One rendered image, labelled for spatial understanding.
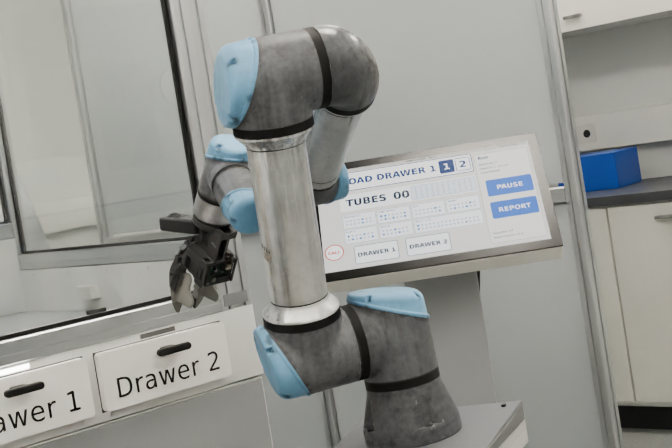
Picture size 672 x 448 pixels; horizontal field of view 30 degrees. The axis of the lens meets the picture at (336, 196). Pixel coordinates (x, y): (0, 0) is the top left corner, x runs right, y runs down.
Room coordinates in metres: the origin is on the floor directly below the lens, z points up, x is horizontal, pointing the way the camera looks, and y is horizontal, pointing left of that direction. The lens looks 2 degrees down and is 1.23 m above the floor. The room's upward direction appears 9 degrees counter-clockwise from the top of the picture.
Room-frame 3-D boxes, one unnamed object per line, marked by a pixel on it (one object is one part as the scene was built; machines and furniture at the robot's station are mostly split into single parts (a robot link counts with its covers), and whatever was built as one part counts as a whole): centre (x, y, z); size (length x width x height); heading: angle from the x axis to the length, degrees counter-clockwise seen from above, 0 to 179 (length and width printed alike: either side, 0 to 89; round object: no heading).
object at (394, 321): (1.91, -0.05, 0.95); 0.13 x 0.12 x 0.14; 107
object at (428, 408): (1.91, -0.06, 0.83); 0.15 x 0.15 x 0.10
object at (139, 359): (2.40, 0.37, 0.87); 0.29 x 0.02 x 0.11; 131
